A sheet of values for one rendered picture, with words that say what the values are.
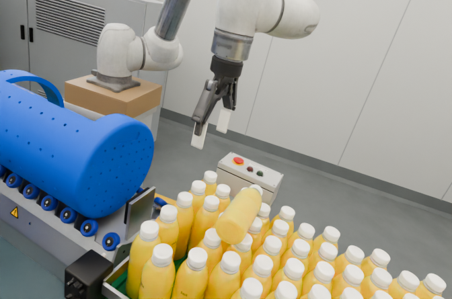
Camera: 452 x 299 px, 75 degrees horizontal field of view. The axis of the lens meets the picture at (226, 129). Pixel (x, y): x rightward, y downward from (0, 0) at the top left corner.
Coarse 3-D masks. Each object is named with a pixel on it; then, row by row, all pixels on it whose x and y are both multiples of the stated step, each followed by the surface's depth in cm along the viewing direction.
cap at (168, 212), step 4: (164, 208) 70; (168, 208) 70; (172, 208) 70; (176, 208) 71; (164, 212) 68; (168, 212) 69; (172, 212) 69; (176, 212) 69; (164, 216) 68; (168, 216) 68; (172, 216) 68; (168, 220) 69
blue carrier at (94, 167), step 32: (0, 96) 79; (32, 96) 79; (0, 128) 76; (32, 128) 73; (64, 128) 71; (96, 128) 71; (128, 128) 76; (0, 160) 79; (32, 160) 72; (64, 160) 68; (96, 160) 69; (128, 160) 81; (64, 192) 70; (96, 192) 74; (128, 192) 87
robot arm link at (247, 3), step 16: (224, 0) 60; (240, 0) 58; (256, 0) 59; (272, 0) 62; (224, 16) 61; (240, 16) 60; (256, 16) 61; (272, 16) 63; (240, 32) 62; (256, 32) 66
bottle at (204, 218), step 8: (200, 208) 78; (200, 216) 76; (208, 216) 76; (216, 216) 77; (200, 224) 76; (208, 224) 76; (192, 232) 79; (200, 232) 77; (192, 240) 80; (200, 240) 78
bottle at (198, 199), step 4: (188, 192) 83; (192, 192) 81; (204, 192) 83; (192, 196) 81; (196, 196) 81; (200, 196) 82; (204, 196) 83; (192, 200) 81; (196, 200) 81; (200, 200) 81; (192, 204) 81; (196, 204) 81; (200, 204) 81; (196, 208) 81; (192, 224) 83
